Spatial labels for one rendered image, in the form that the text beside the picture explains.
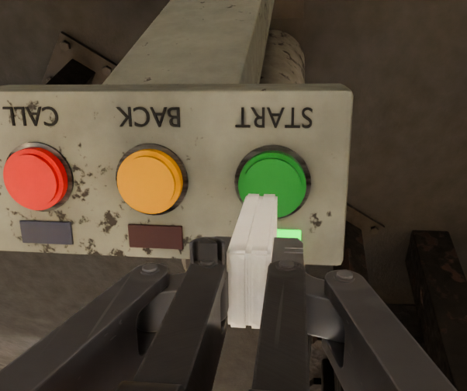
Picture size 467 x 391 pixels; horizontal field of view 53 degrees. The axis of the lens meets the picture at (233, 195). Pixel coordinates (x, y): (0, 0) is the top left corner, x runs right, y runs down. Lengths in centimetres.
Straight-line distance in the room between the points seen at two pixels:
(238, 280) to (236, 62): 23
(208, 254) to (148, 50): 27
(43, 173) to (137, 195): 6
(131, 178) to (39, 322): 134
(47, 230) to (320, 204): 18
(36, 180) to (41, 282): 114
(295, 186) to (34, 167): 16
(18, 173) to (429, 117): 79
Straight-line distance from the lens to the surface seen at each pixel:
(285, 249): 18
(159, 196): 29
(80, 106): 31
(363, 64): 90
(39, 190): 32
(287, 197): 28
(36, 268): 141
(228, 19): 46
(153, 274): 15
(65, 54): 98
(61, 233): 33
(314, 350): 133
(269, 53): 76
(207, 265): 16
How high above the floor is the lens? 83
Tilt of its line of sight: 52 degrees down
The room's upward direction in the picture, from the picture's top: 169 degrees counter-clockwise
